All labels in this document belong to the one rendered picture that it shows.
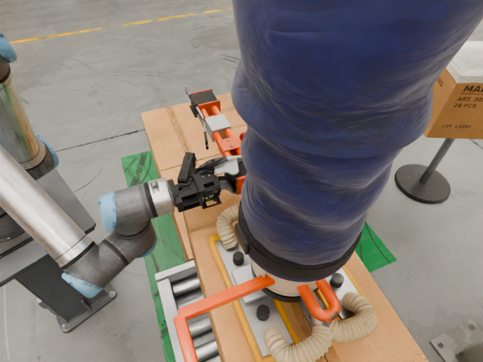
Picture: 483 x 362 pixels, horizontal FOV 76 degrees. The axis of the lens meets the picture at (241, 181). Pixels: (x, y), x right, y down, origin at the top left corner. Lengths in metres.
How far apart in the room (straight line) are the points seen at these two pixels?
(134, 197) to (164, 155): 1.16
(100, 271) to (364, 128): 0.68
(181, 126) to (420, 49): 1.89
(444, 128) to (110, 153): 2.45
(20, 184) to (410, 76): 0.76
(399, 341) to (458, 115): 1.52
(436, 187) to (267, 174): 2.45
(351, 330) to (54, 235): 0.66
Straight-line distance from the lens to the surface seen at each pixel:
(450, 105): 2.05
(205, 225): 0.88
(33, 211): 0.82
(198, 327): 1.33
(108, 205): 0.77
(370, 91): 0.29
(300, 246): 0.48
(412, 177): 2.77
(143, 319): 1.98
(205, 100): 1.05
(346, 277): 0.81
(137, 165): 2.70
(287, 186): 0.38
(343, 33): 0.26
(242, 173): 0.80
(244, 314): 0.75
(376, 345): 0.80
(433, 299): 2.25
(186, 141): 1.98
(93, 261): 0.83
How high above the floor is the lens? 1.81
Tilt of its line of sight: 48 degrees down
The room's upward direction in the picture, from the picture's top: straight up
